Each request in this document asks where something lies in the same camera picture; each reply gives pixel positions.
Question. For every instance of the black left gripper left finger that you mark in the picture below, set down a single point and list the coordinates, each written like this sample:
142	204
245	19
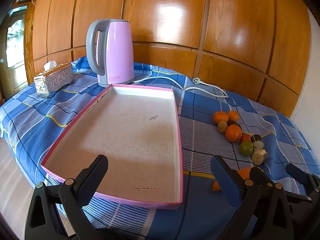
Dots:
43	220

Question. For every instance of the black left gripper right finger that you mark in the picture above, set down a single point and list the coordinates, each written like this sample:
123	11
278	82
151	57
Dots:
256	197

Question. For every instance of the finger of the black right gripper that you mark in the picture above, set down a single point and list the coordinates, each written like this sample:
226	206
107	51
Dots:
309	181
245	179

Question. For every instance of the green tomato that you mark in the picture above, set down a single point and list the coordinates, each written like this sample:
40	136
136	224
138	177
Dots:
246	148

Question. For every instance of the red tomato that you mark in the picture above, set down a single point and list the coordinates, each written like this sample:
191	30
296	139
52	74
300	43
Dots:
244	137

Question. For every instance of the large orange mandarin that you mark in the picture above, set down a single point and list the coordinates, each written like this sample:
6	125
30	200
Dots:
233	133

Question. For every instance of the dark purple passion fruit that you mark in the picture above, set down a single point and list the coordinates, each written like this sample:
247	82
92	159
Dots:
231	122

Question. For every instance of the small yellow-green fruit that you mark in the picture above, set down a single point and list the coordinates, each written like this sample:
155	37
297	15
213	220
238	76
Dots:
222	126

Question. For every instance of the small orange mandarin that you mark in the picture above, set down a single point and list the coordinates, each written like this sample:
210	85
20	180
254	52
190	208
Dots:
233	116

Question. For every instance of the orange mandarin with stem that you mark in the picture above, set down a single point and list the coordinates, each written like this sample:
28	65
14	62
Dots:
220	116

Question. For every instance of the blue plaid tablecloth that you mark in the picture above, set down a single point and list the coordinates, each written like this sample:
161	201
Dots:
30	124

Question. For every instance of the pink shallow tray box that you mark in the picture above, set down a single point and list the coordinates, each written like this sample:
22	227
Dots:
137	129

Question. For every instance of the silver ornate tissue box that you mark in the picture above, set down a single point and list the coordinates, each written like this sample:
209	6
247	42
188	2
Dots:
49	82

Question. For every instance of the wooden door with glass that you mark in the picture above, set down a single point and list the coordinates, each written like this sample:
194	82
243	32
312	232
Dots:
13	73

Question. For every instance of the pink electric kettle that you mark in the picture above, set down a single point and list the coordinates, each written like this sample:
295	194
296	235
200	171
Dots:
109	50

